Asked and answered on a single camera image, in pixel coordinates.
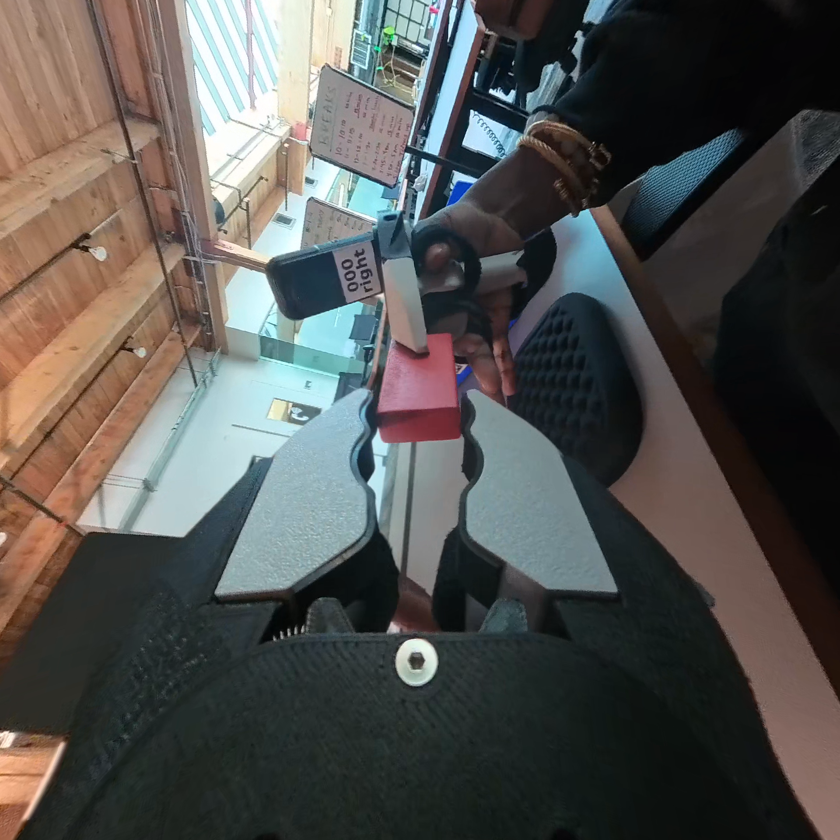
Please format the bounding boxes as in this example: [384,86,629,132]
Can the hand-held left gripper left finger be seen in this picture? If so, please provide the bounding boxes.
[214,390,383,605]

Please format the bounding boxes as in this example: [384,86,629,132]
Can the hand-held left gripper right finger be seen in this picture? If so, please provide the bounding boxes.
[453,390,619,602]

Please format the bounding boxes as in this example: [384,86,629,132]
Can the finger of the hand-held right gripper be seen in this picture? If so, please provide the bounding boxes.
[377,234,433,357]

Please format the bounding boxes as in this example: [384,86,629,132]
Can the red plastic piece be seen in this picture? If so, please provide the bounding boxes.
[377,331,464,445]

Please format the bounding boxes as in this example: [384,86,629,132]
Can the person's right forearm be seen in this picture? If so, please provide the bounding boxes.
[525,0,840,200]

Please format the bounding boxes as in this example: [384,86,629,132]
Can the person's right hand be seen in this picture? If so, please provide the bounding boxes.
[420,167,564,397]

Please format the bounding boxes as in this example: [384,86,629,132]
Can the written whiteboard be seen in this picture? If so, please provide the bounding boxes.
[310,62,418,189]
[298,196,376,252]

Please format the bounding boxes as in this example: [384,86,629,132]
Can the black dimpled pad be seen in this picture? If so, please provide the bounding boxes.
[504,290,645,488]

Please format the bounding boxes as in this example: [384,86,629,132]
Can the dark mesh chair seat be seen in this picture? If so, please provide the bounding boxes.
[619,128,765,259]

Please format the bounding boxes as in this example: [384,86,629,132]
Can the wooden support post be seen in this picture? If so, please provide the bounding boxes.
[175,221,279,279]

